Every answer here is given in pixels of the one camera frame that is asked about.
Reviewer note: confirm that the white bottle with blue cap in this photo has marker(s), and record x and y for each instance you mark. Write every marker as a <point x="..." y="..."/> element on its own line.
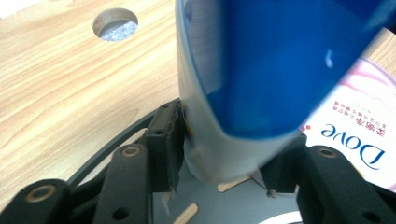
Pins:
<point x="264" y="77"/>

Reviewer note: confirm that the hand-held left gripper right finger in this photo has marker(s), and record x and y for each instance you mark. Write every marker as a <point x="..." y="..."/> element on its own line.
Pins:
<point x="283" y="168"/>

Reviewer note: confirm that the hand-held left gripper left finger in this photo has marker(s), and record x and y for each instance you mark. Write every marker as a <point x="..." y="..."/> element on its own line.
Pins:
<point x="165" y="146"/>

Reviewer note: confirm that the pink round tub white label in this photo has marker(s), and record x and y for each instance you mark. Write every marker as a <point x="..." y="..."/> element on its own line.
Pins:
<point x="358" y="124"/>

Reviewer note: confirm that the black fan-shaped slotted tray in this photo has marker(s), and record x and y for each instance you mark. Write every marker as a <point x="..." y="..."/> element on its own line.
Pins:
<point x="224" y="202"/>

